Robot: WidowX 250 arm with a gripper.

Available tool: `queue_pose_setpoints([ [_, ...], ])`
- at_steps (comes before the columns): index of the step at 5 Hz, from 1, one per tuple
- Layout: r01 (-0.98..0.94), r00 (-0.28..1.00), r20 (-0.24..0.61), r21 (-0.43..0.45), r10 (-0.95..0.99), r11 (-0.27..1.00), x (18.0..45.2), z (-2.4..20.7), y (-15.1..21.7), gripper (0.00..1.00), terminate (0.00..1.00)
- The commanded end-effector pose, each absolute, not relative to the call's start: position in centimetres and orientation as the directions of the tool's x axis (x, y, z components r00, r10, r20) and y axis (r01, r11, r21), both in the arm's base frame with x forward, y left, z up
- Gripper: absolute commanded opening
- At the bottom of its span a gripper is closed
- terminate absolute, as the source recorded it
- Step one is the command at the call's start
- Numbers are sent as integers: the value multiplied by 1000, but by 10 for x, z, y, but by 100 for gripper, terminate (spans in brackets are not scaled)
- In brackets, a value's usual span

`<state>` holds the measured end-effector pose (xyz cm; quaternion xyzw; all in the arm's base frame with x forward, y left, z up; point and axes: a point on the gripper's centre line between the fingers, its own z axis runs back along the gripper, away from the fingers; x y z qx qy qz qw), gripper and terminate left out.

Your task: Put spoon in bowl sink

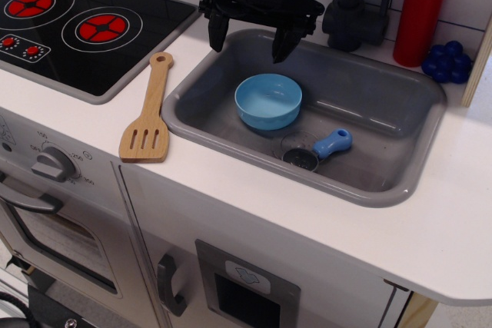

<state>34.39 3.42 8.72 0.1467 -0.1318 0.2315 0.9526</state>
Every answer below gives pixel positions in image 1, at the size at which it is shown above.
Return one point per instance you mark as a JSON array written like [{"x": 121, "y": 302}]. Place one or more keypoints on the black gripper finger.
[
  {"x": 285, "y": 41},
  {"x": 217, "y": 29}
]

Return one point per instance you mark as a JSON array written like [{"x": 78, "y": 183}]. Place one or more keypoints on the blue handled metal spoon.
[{"x": 309, "y": 159}]

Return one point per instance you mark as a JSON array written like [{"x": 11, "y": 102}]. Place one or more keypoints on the light blue plastic bowl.
[{"x": 268, "y": 102}]

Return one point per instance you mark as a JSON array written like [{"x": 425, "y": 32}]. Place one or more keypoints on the grey plastic sink basin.
[{"x": 393, "y": 115}]

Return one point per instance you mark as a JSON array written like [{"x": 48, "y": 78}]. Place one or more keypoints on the dark grey toy faucet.
[{"x": 349, "y": 24}]

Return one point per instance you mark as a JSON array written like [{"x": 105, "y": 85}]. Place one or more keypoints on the black toy stove top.
[{"x": 88, "y": 49}]

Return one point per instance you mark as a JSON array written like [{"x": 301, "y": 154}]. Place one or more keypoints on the wooden slotted spatula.
[{"x": 146, "y": 139}]

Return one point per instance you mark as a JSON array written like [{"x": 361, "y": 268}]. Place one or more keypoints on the red squeeze bottle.
[{"x": 416, "y": 31}]

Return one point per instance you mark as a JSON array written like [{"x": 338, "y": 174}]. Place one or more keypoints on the blue toy grape bunch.
[{"x": 447, "y": 63}]

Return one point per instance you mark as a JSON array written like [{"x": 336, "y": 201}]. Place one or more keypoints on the grey oven knob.
[{"x": 53, "y": 164}]

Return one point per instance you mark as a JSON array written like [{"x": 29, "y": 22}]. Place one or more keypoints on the grey dishwasher panel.
[{"x": 244, "y": 293}]

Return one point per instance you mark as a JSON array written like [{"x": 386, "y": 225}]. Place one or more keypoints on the toy oven door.
[{"x": 78, "y": 246}]

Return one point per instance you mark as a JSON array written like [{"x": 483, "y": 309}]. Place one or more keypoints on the grey oven door handle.
[{"x": 43, "y": 204}]

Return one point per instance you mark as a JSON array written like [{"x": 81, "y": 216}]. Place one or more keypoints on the grey cabinet door handle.
[{"x": 175, "y": 304}]

